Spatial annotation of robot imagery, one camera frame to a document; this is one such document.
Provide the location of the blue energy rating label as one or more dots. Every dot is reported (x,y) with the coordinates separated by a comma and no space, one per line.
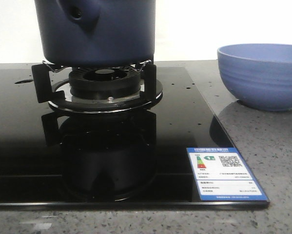
(221,174)

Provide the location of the dark blue cooking pot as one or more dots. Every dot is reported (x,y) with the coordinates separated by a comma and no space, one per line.
(80,33)

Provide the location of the light blue ribbed bowl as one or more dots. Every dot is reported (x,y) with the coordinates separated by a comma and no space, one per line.
(258,74)

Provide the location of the black pot support grate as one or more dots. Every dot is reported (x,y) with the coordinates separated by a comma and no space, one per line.
(59,96)

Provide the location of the black glass gas cooktop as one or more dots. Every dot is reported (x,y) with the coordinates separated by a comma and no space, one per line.
(122,161)

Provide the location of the black gas burner head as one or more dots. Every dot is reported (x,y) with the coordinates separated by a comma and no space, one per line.
(103,83)

